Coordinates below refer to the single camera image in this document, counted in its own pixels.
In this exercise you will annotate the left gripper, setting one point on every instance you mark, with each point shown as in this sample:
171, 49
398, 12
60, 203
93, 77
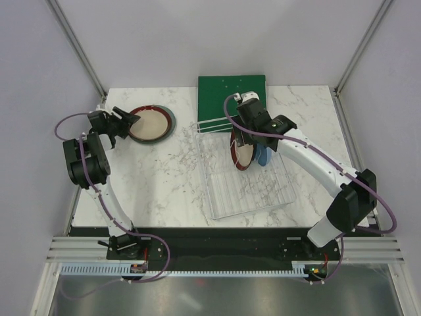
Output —
126, 122

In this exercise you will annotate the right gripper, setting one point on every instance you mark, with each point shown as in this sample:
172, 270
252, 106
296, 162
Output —
239, 126

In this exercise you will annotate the red beige plate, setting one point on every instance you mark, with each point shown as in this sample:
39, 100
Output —
242, 157
149, 123

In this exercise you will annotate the blue plate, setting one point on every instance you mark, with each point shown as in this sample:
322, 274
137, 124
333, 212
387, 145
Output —
263, 155

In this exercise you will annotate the grey-green glass plate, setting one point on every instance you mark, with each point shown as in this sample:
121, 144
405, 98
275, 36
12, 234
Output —
154, 126

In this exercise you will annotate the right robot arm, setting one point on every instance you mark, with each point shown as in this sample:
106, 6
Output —
352, 191

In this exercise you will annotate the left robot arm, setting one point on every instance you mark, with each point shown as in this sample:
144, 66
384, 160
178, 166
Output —
89, 168

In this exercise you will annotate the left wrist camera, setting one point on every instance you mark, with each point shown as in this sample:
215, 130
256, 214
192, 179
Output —
100, 107

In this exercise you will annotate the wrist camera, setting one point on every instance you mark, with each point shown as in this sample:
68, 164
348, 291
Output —
100, 107
240, 98

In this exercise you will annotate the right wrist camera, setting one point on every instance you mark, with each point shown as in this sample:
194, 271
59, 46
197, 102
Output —
240, 98

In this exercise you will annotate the white wire dish rack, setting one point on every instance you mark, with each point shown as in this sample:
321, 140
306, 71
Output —
239, 178

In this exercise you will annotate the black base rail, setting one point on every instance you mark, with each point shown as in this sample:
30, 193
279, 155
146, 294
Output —
232, 248

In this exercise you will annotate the white cable duct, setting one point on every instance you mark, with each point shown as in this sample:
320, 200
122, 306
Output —
128, 269

